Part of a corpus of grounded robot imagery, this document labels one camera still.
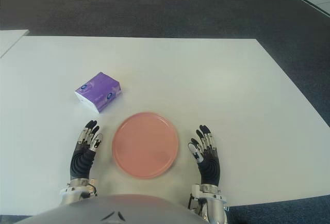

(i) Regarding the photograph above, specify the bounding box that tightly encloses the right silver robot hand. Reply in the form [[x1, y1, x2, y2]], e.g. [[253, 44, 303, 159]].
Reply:
[[187, 124, 221, 185]]

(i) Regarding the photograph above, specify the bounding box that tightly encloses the purple tissue paper pack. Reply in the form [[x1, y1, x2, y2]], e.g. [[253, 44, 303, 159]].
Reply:
[[74, 72, 122, 114]]

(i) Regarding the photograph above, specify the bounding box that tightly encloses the round pink plate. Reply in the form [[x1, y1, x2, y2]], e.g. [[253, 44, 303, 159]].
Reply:
[[111, 111, 180, 180]]

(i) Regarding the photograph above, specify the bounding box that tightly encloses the grey robot torso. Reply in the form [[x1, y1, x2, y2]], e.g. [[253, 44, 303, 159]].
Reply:
[[14, 194, 208, 224]]

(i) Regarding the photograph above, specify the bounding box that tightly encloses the neighbouring white table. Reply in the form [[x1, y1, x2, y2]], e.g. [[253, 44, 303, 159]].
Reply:
[[0, 29, 30, 59]]

